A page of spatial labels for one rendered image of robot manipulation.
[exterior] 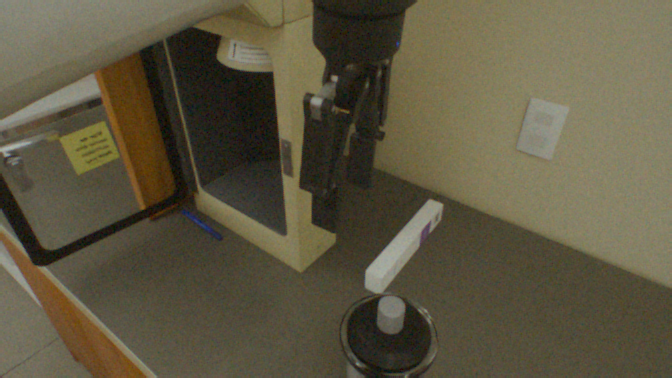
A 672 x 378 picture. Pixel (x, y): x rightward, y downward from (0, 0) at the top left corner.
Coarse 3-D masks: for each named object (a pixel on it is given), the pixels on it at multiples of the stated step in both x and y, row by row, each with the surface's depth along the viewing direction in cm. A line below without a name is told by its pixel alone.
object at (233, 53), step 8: (224, 40) 71; (232, 40) 69; (224, 48) 71; (232, 48) 69; (240, 48) 69; (248, 48) 68; (256, 48) 68; (224, 56) 71; (232, 56) 70; (240, 56) 69; (248, 56) 68; (256, 56) 68; (264, 56) 68; (224, 64) 71; (232, 64) 70; (240, 64) 69; (248, 64) 69; (256, 64) 69; (264, 64) 69
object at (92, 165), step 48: (48, 96) 69; (96, 96) 74; (144, 96) 79; (0, 144) 67; (48, 144) 72; (96, 144) 77; (144, 144) 83; (48, 192) 75; (96, 192) 81; (144, 192) 88; (48, 240) 78
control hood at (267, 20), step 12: (252, 0) 51; (264, 0) 53; (276, 0) 54; (228, 12) 57; (240, 12) 55; (252, 12) 53; (264, 12) 54; (276, 12) 55; (264, 24) 55; (276, 24) 56
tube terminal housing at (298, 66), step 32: (288, 0) 56; (224, 32) 65; (256, 32) 61; (288, 32) 58; (288, 64) 60; (320, 64) 66; (288, 96) 63; (288, 128) 67; (192, 160) 91; (288, 192) 75; (224, 224) 96; (256, 224) 87; (288, 224) 80; (288, 256) 85
